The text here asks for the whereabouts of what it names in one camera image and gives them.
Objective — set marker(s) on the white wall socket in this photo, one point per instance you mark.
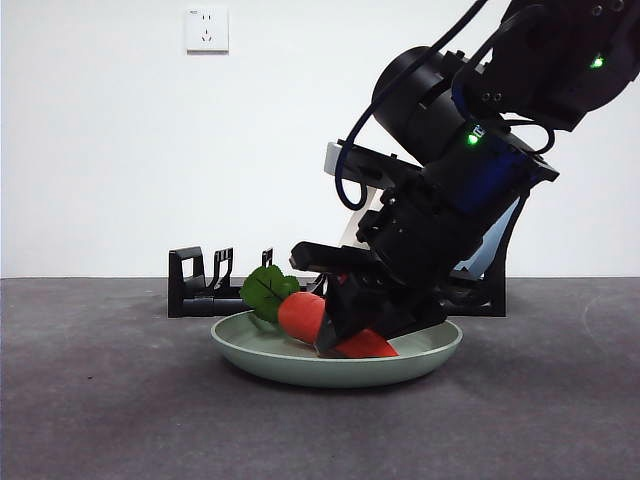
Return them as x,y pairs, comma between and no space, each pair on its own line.
207,30

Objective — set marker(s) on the green plate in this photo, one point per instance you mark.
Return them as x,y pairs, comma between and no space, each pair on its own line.
350,372

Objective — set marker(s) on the black plate rack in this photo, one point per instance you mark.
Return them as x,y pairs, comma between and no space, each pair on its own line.
180,300

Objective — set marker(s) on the blue plate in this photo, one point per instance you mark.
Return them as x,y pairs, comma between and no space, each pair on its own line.
492,240

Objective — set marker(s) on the orange carrot with green leaves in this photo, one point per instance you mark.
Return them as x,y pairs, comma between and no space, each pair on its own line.
300,315

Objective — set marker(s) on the pale grey camera box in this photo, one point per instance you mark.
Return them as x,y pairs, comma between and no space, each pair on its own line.
332,160

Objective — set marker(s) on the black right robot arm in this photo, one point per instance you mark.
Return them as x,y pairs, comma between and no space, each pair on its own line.
425,100

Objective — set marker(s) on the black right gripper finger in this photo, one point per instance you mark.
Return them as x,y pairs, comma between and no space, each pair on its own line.
330,257
380,305

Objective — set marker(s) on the beige plate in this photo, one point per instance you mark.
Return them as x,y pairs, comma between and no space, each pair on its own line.
350,232

